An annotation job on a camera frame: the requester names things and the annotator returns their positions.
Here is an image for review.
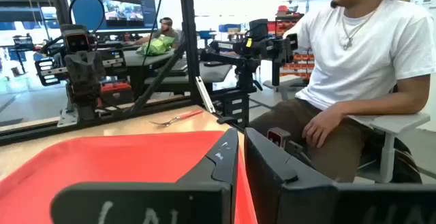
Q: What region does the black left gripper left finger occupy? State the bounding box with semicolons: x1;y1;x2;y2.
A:
50;127;240;224

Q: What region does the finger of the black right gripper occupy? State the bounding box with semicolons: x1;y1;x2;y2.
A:
84;52;106;95
64;52;86;95

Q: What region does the orange parts bin rack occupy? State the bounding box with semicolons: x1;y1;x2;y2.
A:
274;5;316;80

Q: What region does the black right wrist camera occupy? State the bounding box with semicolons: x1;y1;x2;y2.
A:
60;24;91;54

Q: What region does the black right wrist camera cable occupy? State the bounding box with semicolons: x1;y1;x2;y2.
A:
67;0;106;34

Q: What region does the person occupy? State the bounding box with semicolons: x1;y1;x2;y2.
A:
134;16;181;50
250;0;436;184

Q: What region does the black aluminium table frame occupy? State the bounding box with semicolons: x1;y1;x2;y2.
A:
0;0;219;146

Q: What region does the white chair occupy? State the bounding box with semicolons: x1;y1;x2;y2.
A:
347;111;432;184

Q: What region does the red plastic tray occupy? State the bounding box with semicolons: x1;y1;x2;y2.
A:
0;130;258;224

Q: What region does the red toolbox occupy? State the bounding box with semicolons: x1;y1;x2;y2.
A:
100;80;134;106

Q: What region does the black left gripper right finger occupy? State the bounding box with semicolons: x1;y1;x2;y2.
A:
243;127;436;224

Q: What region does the metal fork red handle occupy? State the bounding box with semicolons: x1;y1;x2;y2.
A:
149;109;204;128

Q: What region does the large wall display screen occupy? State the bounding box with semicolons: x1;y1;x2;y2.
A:
64;0;157;31

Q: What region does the black background robot station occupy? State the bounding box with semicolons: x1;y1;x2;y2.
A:
199;18;299;129

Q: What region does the grey background desk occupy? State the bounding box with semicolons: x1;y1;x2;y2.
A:
144;62;233;94

